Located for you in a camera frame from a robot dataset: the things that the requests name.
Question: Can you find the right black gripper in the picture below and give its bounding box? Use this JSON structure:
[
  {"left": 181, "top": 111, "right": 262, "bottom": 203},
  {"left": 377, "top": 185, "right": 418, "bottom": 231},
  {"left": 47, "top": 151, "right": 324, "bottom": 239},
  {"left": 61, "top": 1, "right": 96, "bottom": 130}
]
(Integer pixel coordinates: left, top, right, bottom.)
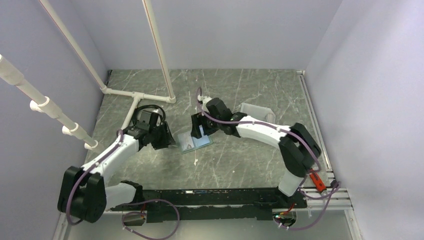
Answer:
[{"left": 191, "top": 110, "right": 223, "bottom": 139}]

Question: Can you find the silver vip credit card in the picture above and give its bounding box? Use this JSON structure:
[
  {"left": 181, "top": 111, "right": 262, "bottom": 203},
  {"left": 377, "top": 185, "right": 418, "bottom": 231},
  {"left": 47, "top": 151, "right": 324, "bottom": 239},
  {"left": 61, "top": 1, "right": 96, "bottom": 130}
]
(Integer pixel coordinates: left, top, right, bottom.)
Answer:
[{"left": 178, "top": 132, "right": 195, "bottom": 152}]

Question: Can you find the green card holder wallet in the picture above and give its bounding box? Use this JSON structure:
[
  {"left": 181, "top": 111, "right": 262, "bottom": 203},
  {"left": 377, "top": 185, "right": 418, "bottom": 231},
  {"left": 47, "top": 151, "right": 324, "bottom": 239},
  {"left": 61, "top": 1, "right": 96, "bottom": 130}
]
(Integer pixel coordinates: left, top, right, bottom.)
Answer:
[{"left": 177, "top": 134, "right": 213, "bottom": 154}]

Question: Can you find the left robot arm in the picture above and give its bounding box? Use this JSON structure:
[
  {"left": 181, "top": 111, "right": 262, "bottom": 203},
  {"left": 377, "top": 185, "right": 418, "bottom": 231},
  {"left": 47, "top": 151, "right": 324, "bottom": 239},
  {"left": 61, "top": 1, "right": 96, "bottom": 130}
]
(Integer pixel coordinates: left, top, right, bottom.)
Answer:
[{"left": 57, "top": 121, "right": 175, "bottom": 226}]

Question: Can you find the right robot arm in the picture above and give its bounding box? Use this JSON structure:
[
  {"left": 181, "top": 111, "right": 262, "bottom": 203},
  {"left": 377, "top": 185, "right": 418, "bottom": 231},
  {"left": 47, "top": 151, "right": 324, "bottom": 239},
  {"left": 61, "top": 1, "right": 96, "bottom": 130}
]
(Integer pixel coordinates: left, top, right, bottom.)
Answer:
[{"left": 190, "top": 87, "right": 322, "bottom": 208}]

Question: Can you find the clear plastic bin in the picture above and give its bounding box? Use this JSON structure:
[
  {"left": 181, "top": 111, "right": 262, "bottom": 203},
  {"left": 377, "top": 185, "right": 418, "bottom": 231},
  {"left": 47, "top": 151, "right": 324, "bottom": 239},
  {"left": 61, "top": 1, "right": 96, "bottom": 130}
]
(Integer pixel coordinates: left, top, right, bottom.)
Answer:
[{"left": 240, "top": 102, "right": 276, "bottom": 124}]

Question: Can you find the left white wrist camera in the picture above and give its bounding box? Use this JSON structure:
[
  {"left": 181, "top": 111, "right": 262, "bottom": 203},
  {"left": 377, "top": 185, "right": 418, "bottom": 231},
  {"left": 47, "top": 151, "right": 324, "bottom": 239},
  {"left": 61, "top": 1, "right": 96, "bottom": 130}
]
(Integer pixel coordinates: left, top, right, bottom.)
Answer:
[{"left": 136, "top": 110, "right": 160, "bottom": 130}]

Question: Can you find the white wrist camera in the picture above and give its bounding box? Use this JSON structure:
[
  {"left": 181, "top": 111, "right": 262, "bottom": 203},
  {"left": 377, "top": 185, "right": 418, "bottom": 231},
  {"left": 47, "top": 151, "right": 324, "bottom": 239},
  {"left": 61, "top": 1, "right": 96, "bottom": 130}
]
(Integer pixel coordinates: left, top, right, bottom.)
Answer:
[
  {"left": 136, "top": 110, "right": 160, "bottom": 130},
  {"left": 197, "top": 95, "right": 212, "bottom": 105}
]

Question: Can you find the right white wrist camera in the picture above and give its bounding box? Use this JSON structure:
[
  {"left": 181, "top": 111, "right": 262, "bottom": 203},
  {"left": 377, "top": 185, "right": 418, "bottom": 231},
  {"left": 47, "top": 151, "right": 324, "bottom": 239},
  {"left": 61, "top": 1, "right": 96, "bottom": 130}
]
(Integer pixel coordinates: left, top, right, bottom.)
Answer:
[{"left": 197, "top": 95, "right": 212, "bottom": 105}]

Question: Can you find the coiled black cable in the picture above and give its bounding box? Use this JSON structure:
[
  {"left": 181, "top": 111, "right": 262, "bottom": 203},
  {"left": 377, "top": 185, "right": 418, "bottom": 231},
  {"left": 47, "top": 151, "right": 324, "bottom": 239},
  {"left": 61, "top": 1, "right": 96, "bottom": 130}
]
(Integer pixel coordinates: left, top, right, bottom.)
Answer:
[{"left": 132, "top": 104, "right": 167, "bottom": 125}]

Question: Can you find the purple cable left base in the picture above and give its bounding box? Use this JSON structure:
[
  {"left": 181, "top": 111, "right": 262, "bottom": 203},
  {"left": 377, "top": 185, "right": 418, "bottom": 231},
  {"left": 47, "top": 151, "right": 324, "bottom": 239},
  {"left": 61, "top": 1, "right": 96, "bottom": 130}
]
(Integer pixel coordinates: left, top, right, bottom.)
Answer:
[{"left": 121, "top": 199, "right": 182, "bottom": 240}]

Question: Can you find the purple cable base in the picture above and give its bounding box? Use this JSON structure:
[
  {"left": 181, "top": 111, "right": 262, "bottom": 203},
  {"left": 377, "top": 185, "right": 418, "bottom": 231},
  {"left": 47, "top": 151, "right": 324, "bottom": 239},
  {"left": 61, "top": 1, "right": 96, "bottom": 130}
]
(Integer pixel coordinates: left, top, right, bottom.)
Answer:
[
  {"left": 121, "top": 199, "right": 182, "bottom": 240},
  {"left": 273, "top": 180, "right": 342, "bottom": 232}
]

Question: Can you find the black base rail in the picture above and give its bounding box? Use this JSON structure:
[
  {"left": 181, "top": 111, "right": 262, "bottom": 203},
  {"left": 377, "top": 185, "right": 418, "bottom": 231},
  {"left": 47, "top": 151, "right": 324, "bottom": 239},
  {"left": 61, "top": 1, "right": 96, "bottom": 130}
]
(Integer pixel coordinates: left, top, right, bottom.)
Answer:
[{"left": 112, "top": 187, "right": 307, "bottom": 223}]

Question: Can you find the red handled adjustable wrench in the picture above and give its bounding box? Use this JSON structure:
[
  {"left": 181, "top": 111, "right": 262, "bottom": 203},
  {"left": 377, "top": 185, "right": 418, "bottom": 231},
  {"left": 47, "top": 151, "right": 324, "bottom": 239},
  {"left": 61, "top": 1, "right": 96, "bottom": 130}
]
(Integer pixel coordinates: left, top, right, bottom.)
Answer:
[{"left": 309, "top": 170, "right": 327, "bottom": 194}]

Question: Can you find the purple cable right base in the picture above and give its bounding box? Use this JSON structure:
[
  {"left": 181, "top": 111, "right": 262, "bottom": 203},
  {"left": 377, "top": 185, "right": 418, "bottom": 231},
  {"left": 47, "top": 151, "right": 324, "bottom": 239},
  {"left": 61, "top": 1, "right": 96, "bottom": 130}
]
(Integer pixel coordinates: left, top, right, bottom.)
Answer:
[{"left": 273, "top": 180, "right": 342, "bottom": 232}]

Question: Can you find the aluminium rail right side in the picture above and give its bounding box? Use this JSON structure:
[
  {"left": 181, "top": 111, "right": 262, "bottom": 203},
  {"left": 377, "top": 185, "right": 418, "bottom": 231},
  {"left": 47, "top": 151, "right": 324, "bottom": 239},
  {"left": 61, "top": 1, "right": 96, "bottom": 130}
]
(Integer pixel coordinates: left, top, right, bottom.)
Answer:
[{"left": 296, "top": 70, "right": 353, "bottom": 213}]

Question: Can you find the white pvc pipe frame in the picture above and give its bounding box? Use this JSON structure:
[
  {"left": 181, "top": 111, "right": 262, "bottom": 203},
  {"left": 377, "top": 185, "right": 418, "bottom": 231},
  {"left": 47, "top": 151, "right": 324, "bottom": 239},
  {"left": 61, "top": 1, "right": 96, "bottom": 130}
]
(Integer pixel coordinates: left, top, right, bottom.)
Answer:
[{"left": 0, "top": 0, "right": 177, "bottom": 152}]

